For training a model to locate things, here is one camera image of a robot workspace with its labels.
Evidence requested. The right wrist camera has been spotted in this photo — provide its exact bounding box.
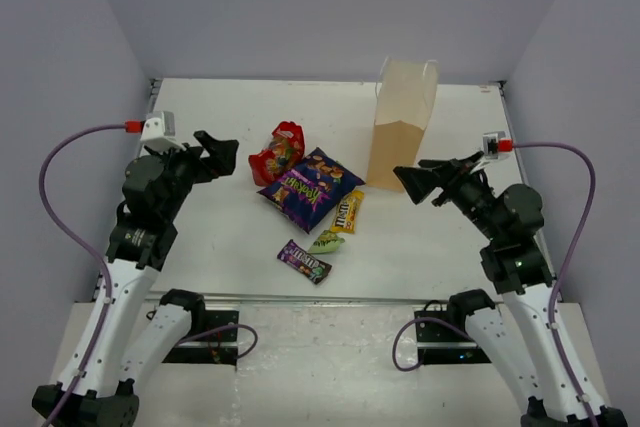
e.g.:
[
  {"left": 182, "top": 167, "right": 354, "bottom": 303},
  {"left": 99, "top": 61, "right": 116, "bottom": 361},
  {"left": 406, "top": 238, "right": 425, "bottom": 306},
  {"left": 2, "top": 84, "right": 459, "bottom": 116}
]
[{"left": 482, "top": 131, "right": 507, "bottom": 161}]

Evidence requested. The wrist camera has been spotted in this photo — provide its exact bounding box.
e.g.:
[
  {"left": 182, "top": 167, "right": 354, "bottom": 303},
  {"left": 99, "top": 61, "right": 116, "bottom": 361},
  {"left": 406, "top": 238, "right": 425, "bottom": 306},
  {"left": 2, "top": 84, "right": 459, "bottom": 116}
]
[
  {"left": 140, "top": 111, "right": 180, "bottom": 152},
  {"left": 482, "top": 131, "right": 507, "bottom": 161}
]

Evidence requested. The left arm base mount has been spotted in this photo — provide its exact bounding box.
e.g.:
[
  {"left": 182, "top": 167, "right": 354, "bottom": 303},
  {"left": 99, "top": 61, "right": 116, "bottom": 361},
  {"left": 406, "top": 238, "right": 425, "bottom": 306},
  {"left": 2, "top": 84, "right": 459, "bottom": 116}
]
[{"left": 163, "top": 306, "right": 258, "bottom": 367}]

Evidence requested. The brown paper bag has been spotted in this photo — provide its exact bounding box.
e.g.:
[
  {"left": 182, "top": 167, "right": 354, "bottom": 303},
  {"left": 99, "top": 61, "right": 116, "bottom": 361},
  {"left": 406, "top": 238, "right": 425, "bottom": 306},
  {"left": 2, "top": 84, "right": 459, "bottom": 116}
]
[{"left": 366, "top": 58, "right": 439, "bottom": 192}]

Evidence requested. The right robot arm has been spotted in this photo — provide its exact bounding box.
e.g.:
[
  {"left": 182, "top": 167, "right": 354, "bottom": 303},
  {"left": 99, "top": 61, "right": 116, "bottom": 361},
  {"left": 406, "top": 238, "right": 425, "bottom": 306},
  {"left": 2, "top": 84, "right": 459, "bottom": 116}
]
[{"left": 394, "top": 153, "right": 627, "bottom": 426}]

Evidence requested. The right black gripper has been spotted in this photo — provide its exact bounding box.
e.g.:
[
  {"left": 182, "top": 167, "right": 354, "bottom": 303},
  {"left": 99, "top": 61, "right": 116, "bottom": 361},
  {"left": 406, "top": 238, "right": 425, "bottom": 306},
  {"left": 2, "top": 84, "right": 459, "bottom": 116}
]
[{"left": 394, "top": 150, "right": 505, "bottom": 244}]

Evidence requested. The red fruit snack bag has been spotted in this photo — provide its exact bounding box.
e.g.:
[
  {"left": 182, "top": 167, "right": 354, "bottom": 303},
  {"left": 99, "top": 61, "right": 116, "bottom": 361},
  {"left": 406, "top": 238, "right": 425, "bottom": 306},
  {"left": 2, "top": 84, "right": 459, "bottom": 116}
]
[{"left": 248, "top": 121, "right": 305, "bottom": 187}]

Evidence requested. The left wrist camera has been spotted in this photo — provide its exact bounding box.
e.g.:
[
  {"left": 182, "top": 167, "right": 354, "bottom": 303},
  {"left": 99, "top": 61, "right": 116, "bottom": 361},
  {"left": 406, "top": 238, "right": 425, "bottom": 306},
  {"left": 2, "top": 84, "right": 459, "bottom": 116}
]
[{"left": 140, "top": 111, "right": 180, "bottom": 152}]

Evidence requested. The purple M&M's packet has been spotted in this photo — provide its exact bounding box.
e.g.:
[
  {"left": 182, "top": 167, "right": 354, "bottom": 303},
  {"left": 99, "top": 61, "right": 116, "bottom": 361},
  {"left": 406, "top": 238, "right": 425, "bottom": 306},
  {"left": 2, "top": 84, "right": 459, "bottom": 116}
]
[{"left": 277, "top": 240, "right": 332, "bottom": 285}]

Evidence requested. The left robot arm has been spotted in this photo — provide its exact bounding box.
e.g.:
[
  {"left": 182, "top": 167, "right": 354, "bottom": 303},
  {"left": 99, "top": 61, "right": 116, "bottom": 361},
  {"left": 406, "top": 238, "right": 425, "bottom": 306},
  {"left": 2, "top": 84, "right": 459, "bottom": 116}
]
[{"left": 32, "top": 130, "right": 239, "bottom": 426}]

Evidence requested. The yellow M&M's packet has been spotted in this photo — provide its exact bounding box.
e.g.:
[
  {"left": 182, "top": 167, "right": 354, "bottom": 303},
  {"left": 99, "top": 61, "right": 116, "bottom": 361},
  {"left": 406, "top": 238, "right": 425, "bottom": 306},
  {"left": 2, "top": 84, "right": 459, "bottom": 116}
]
[{"left": 330, "top": 190, "right": 365, "bottom": 234}]

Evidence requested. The blue purple snack bag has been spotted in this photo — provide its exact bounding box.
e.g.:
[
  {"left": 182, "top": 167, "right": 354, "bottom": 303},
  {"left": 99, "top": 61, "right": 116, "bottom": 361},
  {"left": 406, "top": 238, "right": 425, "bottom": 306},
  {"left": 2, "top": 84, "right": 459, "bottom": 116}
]
[{"left": 257, "top": 147, "right": 365, "bottom": 233}]

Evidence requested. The green snack packet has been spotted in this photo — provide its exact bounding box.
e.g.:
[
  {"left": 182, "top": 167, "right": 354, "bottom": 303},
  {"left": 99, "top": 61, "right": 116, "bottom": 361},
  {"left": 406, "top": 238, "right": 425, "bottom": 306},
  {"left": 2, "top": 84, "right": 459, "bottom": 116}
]
[{"left": 307, "top": 230, "right": 345, "bottom": 255}]

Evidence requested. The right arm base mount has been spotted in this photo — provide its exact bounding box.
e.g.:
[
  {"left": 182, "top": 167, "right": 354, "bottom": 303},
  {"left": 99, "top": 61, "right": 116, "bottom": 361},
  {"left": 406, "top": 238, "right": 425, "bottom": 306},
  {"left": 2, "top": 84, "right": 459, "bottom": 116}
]
[{"left": 391, "top": 300, "right": 491, "bottom": 372}]

